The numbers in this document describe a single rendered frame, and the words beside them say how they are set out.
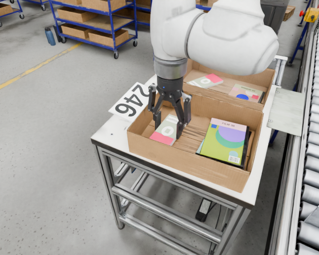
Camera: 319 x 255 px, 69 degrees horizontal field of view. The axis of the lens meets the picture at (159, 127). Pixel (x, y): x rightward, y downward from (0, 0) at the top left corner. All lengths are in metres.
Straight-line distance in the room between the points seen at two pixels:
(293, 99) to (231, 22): 0.74
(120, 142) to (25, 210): 1.03
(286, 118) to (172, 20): 0.67
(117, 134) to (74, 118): 1.35
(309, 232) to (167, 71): 0.55
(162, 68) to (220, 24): 0.19
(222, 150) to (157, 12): 0.45
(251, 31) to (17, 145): 1.92
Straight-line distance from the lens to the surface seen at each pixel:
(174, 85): 0.64
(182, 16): 0.54
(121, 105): 0.81
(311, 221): 0.79
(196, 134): 0.85
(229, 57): 0.48
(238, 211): 0.79
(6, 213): 1.78
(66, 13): 3.42
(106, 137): 0.86
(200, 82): 1.10
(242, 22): 0.48
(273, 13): 1.17
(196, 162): 0.69
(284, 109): 1.09
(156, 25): 0.56
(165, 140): 0.76
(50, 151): 1.97
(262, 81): 1.17
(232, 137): 0.81
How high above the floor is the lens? 1.35
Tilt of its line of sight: 43 degrees down
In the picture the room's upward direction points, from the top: straight up
